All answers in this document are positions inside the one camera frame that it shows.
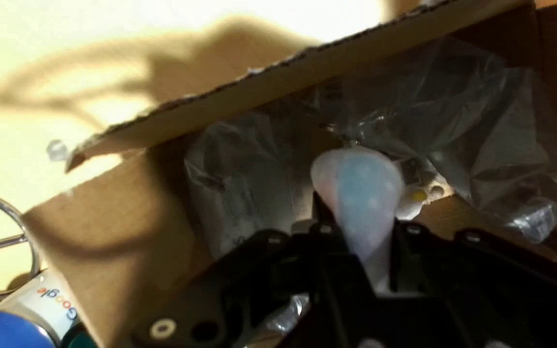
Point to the metal wire stand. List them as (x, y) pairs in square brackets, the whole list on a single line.
[(17, 238)]

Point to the small open cardboard box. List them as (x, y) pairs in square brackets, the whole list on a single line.
[(122, 240)]

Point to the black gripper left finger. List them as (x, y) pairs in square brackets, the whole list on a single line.
[(230, 300)]

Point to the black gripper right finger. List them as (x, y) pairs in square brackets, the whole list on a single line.
[(493, 292)]

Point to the clear plastic bag in box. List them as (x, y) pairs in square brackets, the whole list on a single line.
[(451, 114)]

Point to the small white plush ball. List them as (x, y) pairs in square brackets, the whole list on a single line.
[(362, 188)]

